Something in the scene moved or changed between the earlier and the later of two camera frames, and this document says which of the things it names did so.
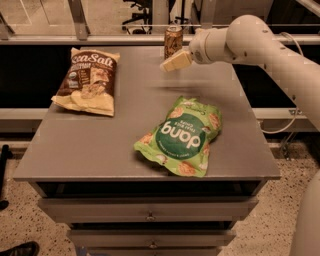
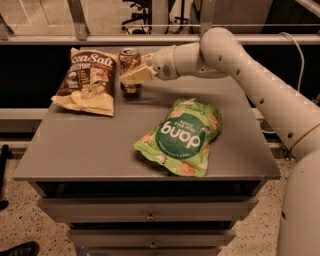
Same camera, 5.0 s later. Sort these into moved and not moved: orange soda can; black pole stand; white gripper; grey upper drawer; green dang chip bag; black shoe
Moved: orange soda can; white gripper
Not moved: black pole stand; green dang chip bag; grey upper drawer; black shoe
